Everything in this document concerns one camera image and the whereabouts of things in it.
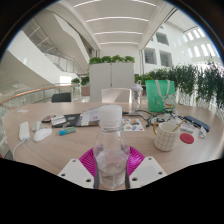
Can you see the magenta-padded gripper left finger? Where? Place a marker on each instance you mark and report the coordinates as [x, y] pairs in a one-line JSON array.
[[75, 171]]

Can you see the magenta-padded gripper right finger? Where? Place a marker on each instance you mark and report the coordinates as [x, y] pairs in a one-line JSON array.
[[146, 171]]

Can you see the clear water bottle white cap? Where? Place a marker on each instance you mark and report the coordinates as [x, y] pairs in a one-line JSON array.
[[111, 150]]

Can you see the white grid-pattern mug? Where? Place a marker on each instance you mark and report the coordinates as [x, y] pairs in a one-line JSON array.
[[165, 138]]

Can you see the small blue tube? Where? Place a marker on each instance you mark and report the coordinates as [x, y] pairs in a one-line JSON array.
[[67, 130]]

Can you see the colourful sticker sheet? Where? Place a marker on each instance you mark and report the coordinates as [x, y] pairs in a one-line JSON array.
[[134, 125]]

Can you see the white computer mouse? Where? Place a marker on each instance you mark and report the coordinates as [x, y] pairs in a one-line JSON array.
[[42, 134]]

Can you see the flat round red coaster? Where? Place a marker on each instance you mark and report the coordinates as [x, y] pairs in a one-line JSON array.
[[186, 138]]

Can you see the black folder with card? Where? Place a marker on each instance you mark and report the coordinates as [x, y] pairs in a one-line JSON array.
[[71, 119]]

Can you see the gold spoon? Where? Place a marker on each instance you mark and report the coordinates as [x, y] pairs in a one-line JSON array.
[[178, 125]]

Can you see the open notebook with papers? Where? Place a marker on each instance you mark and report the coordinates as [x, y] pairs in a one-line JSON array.
[[88, 117]]

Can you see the small red black case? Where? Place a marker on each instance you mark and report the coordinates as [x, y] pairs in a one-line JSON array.
[[47, 118]]

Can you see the small white case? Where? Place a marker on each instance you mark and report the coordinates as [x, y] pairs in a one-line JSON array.
[[36, 125]]

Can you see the white power strip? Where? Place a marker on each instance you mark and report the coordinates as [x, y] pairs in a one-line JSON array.
[[24, 130]]

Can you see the small white packet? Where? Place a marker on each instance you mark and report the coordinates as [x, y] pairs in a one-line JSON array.
[[202, 132]]

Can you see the dark blue keyboard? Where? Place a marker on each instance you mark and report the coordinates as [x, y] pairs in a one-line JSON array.
[[197, 123]]

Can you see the clear shaker bottle white lid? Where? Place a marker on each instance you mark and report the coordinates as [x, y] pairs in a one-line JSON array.
[[136, 98]]

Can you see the black chair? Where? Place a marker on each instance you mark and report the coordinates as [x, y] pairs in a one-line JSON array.
[[61, 97]]

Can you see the green tote bag cat print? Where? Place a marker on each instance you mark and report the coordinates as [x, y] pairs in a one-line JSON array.
[[160, 96]]

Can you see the white paper sheet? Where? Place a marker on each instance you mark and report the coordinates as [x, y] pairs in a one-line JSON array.
[[22, 111]]

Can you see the white chair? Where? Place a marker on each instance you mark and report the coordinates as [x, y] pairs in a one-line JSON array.
[[116, 95]]

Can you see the wooden planter with plants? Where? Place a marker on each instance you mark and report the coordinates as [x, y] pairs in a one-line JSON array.
[[85, 80]]

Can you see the glass railing wooden handrail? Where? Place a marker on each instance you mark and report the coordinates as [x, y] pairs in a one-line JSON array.
[[30, 91]]

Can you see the white cabinet with plants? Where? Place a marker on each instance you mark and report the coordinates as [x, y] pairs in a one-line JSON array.
[[111, 80]]

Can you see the row of green plants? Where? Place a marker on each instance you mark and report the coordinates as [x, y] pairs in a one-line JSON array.
[[190, 80]]

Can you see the ceiling light strips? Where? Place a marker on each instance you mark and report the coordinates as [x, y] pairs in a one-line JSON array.
[[116, 18]]

